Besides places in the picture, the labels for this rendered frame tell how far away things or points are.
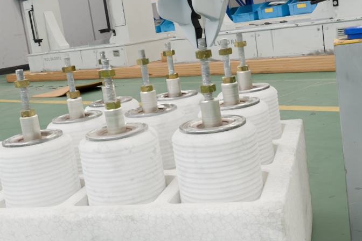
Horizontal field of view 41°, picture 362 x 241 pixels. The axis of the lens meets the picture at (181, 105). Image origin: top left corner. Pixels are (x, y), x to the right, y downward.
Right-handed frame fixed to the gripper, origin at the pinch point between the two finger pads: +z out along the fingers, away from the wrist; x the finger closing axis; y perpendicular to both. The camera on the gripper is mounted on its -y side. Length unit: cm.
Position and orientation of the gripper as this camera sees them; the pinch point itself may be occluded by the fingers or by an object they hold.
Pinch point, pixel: (204, 35)
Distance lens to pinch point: 54.4
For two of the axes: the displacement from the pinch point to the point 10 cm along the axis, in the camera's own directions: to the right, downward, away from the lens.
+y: -5.2, 2.2, -8.3
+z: 1.4, 9.8, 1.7
